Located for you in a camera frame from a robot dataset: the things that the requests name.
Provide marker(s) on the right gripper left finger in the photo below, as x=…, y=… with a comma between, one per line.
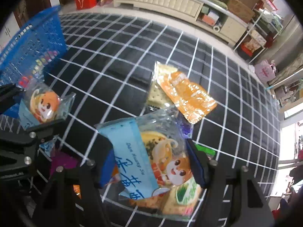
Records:
x=103, y=155

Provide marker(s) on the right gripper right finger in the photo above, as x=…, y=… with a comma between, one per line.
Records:
x=199, y=163

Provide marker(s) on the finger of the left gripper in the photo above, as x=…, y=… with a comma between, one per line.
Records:
x=41, y=133
x=10, y=95

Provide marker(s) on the green cracker pack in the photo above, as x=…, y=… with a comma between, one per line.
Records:
x=210, y=153

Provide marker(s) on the small cartoon pastry packet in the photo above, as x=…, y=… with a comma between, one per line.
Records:
x=40, y=104

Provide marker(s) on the magenta snack packet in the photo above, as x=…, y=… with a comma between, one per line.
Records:
x=60, y=158

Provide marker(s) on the purple snack packet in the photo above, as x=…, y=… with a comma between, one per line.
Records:
x=187, y=129

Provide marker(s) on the orange biscuit roll pack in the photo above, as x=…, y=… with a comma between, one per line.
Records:
x=114, y=178

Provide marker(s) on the large blue cartoon snack bag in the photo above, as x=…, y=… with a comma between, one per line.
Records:
x=154, y=166

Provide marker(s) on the orange snack packet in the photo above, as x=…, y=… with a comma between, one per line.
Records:
x=191, y=99

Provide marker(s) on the clear cracker pack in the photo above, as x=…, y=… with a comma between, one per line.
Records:
x=157, y=98

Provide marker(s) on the blue plastic basket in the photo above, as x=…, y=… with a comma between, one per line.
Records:
x=36, y=45

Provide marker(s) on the black white grid tablecloth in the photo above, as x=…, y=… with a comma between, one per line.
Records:
x=109, y=64

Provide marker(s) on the pink tote bag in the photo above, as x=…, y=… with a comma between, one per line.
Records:
x=265, y=71

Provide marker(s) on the white metal shelf rack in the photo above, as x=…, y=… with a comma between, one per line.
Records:
x=262, y=30

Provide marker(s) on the brown cardboard box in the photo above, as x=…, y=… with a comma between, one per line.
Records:
x=241, y=10

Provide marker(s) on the green folded cloth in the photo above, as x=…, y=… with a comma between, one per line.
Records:
x=220, y=3

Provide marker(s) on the cream TV cabinet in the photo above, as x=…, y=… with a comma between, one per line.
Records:
x=201, y=13

